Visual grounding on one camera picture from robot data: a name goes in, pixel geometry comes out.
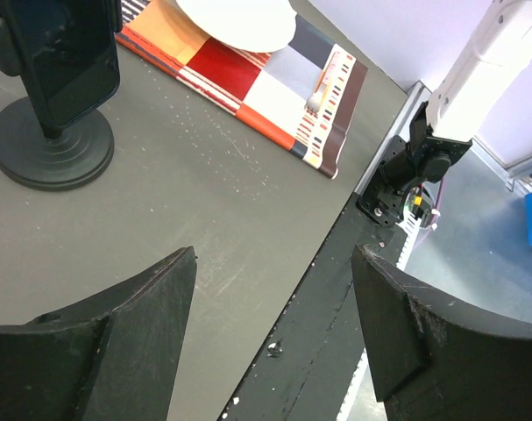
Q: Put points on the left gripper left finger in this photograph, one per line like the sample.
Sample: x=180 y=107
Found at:
x=110 y=356

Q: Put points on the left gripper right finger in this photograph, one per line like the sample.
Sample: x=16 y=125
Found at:
x=479 y=363

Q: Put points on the black phone stand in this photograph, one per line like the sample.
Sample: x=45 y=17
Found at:
x=44 y=158

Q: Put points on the black smartphone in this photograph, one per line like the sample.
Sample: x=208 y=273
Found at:
x=68 y=53

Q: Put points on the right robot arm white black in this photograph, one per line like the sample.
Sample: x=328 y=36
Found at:
x=442 y=128

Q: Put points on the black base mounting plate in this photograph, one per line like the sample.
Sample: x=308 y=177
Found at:
x=305 y=365

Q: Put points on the small spoon on placemat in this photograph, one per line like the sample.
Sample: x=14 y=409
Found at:
x=315 y=101

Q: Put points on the patterned orange placemat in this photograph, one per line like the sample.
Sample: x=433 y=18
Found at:
x=266 y=91

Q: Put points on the white plate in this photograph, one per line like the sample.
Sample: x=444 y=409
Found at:
x=252 y=25

